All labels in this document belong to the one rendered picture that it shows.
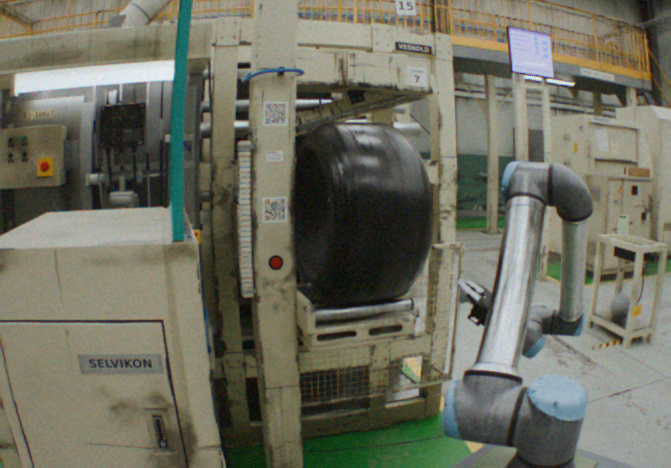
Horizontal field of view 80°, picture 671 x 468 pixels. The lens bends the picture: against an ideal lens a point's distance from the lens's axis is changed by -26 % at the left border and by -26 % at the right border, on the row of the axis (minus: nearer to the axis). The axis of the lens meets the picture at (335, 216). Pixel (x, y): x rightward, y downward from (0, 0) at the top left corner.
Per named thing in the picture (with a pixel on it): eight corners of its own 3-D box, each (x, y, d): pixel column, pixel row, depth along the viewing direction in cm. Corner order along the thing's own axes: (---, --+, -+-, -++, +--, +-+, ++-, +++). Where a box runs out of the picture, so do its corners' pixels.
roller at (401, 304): (306, 308, 163) (308, 322, 162) (310, 307, 159) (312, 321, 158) (407, 297, 174) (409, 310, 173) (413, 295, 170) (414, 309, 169)
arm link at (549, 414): (572, 469, 87) (588, 404, 85) (502, 460, 96) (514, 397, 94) (579, 434, 100) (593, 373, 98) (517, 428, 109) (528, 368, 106)
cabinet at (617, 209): (600, 281, 518) (607, 175, 503) (576, 271, 575) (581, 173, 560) (648, 275, 531) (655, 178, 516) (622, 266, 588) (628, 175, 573)
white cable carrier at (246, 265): (243, 297, 160) (240, 141, 154) (241, 292, 165) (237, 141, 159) (257, 296, 161) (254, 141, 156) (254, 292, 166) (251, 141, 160)
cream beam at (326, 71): (282, 85, 181) (284, 47, 179) (268, 93, 204) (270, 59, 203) (432, 93, 200) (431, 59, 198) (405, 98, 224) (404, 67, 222)
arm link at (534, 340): (533, 348, 157) (526, 366, 149) (508, 328, 159) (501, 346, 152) (550, 332, 152) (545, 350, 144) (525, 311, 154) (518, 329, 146)
